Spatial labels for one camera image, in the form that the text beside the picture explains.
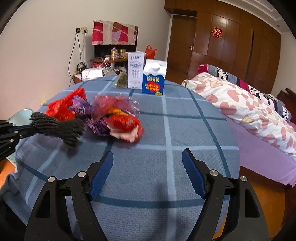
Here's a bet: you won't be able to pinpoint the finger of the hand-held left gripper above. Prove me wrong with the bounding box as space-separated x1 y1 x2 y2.
0 136 22 161
0 120 35 137

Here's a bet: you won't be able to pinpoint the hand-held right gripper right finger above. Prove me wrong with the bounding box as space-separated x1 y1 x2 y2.
181 148 270 241

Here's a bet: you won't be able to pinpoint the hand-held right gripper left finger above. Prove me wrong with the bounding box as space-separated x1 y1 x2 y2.
24 151 114 241

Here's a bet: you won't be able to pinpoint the light blue enamel basin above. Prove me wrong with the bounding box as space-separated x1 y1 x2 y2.
6 108 35 168

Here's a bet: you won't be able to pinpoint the black foam net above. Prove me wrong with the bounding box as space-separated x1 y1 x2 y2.
30 111 85 146

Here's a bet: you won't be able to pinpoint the red plastic wrapper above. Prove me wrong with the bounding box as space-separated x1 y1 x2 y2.
103 108 145 143

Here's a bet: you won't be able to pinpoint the purple plastic wrapper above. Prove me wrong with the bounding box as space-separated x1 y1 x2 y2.
72 96 111 137

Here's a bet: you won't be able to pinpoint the clear pink plastic wrapper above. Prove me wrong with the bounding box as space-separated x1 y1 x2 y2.
92 94 140 121

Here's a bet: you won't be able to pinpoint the blue checked tablecloth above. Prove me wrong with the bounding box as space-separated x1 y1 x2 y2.
0 74 241 241

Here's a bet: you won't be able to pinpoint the purple bed sheet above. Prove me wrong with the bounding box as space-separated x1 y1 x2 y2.
225 113 296 188

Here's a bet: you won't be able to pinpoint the wooden television cabinet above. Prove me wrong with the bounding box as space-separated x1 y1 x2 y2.
74 58 130 84

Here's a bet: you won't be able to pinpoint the heart print quilt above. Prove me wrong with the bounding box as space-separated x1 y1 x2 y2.
181 72 296 160

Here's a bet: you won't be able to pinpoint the white flat box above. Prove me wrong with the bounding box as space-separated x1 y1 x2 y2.
81 68 104 80

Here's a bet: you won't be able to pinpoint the dark snack packet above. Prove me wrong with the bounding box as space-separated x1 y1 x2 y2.
113 72 128 88

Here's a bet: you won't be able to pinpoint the blue white drink carton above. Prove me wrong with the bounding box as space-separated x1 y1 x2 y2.
142 59 167 96

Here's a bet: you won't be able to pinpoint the patterned pillow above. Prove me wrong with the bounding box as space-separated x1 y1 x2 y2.
198 64 292 122

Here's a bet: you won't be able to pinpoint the white milk carton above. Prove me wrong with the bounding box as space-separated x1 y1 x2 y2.
128 51 147 90

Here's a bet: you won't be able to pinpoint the black television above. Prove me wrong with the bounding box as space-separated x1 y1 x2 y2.
94 44 137 59

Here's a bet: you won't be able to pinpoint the wooden bed headboard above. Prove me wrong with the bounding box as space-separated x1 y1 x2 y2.
276 88 296 126

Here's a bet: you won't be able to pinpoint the red plastic bag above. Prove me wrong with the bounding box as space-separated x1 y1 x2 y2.
145 45 158 59

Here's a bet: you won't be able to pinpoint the brown wooden wardrobe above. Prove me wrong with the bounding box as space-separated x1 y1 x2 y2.
165 0 281 94

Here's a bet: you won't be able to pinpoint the brown wooden door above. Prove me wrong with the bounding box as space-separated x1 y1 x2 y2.
167 15 197 71

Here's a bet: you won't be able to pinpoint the red pink cover cloth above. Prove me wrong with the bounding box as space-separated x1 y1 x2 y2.
92 20 139 45

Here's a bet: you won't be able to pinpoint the black hanging cables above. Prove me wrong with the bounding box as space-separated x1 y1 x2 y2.
69 32 87 79

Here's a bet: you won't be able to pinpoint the red paper wall decoration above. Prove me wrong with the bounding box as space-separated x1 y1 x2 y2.
211 25 223 39

